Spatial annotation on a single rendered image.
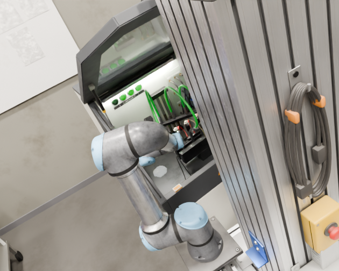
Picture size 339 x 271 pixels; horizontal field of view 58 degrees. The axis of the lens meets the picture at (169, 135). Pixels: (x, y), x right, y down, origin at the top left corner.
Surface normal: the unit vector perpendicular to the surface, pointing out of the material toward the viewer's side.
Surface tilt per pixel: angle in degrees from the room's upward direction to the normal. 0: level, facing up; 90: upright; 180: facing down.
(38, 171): 90
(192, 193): 90
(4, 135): 90
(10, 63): 90
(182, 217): 7
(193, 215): 7
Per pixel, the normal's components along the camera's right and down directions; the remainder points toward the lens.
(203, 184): 0.50, 0.34
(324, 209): -0.35, -0.76
